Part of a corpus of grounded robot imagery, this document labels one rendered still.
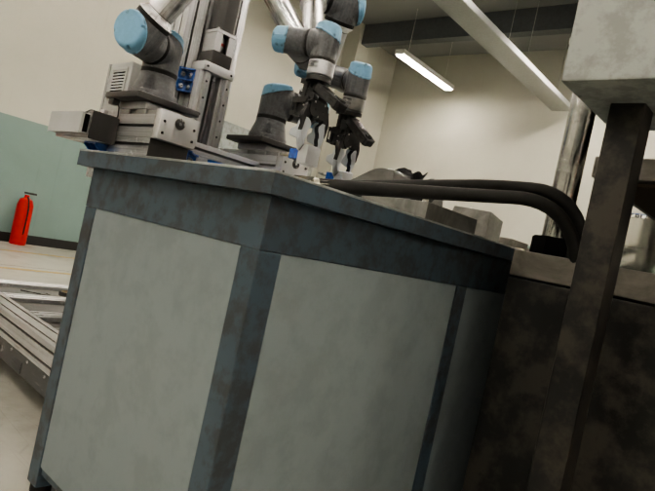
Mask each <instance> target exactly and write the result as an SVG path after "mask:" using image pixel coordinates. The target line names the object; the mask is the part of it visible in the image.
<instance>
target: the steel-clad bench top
mask: <svg viewBox="0 0 655 491"><path fill-rule="evenodd" d="M80 150H82V151H91V152H99V153H108V154H117V155H125V156H134V157H142V158H151V159H160V160H169V161H178V162H186V163H194V164H203V165H212V166H221V167H229V168H238V169H247V170H264V171H272V172H277V173H280V174H283V175H286V176H289V177H292V178H295V179H298V180H301V181H305V182H308V183H311V184H314V185H317V186H320V187H323V188H326V189H328V190H332V191H335V192H338V193H341V194H344V195H347V196H350V197H353V198H356V199H360V200H363V201H366V202H369V203H372V204H375V205H378V206H381V207H384V208H389V209H392V210H395V211H398V212H401V213H404V214H407V215H410V216H414V217H417V218H420V219H423V220H426V221H429V222H432V223H435V224H438V225H442V226H444V227H447V228H450V229H453V230H456V231H459V232H462V233H465V234H469V235H472V236H475V237H478V238H481V239H484V240H487V241H490V242H493V243H497V244H499V245H502V246H507V247H510V248H513V249H518V248H515V247H512V246H509V245H504V244H501V243H498V242H495V241H493V240H490V239H487V238H484V237H481V236H478V235H474V234H471V233H468V232H465V231H462V230H459V229H456V228H453V227H450V226H447V225H444V224H441V223H439V222H436V221H433V220H430V219H426V218H423V217H420V216H417V215H414V214H411V213H408V212H405V211H402V210H399V209H396V208H391V207H388V206H385V205H382V204H379V203H376V202H373V201H370V200H367V199H364V198H361V197H358V196H355V195H352V194H349V193H346V192H343V191H340V190H337V189H334V188H330V187H327V186H325V185H322V184H319V183H316V182H313V181H310V180H307V179H304V178H301V177H298V176H295V175H292V174H289V173H285V172H282V171H279V170H270V169H262V168H253V167H244V166H234V165H225V164H217V163H208V162H198V161H189V160H180V159H171V158H162V157H153V156H144V155H135V154H126V153H117V152H107V151H98V150H90V149H81V148H80ZM519 250H522V249H519Z"/></svg>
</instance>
